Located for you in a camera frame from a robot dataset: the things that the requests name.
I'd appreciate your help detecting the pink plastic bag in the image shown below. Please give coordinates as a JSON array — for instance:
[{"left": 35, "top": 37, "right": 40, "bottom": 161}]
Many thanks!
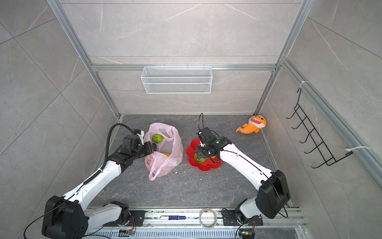
[{"left": 144, "top": 122, "right": 184, "bottom": 181}]

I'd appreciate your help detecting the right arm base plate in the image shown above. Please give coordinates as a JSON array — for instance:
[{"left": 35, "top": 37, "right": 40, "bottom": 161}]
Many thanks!
[{"left": 220, "top": 208, "right": 264, "bottom": 226}]

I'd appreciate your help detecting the orange shark plush toy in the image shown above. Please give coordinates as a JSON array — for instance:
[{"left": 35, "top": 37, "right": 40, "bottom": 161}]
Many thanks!
[{"left": 236, "top": 115, "right": 267, "bottom": 134}]

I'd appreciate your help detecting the white wire mesh basket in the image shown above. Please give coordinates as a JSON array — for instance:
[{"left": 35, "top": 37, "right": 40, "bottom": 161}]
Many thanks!
[{"left": 141, "top": 66, "right": 213, "bottom": 94}]

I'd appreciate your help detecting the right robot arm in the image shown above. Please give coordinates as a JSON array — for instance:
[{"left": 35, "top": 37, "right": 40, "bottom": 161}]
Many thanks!
[{"left": 196, "top": 127, "right": 290, "bottom": 224}]

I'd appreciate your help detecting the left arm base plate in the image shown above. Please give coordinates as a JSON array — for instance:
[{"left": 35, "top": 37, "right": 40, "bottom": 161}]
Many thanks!
[{"left": 117, "top": 210, "right": 146, "bottom": 227}]

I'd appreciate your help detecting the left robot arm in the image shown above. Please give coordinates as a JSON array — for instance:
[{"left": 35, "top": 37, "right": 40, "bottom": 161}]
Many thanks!
[{"left": 42, "top": 135, "right": 156, "bottom": 239}]

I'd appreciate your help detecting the blue white marker pen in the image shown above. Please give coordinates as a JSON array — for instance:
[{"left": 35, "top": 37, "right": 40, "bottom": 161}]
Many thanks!
[{"left": 160, "top": 215, "right": 187, "bottom": 221}]

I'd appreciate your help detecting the white tape roll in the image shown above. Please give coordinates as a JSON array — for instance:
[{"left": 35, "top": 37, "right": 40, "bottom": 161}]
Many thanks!
[{"left": 199, "top": 208, "right": 217, "bottom": 230}]

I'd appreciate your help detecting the green bumpy fruit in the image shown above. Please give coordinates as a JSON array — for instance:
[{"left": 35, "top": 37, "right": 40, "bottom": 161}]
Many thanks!
[{"left": 194, "top": 154, "right": 206, "bottom": 164}]

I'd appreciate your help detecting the black corrugated cable conduit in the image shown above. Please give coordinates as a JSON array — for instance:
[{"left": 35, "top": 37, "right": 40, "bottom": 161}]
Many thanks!
[{"left": 101, "top": 123, "right": 136, "bottom": 171}]

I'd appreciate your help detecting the red flower-shaped bowl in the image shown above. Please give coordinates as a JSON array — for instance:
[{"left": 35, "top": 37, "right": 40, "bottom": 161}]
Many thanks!
[{"left": 186, "top": 138, "right": 222, "bottom": 172}]

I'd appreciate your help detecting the black wire hook rack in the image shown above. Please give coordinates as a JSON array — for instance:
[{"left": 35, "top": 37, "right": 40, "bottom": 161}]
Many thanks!
[{"left": 286, "top": 88, "right": 354, "bottom": 169}]

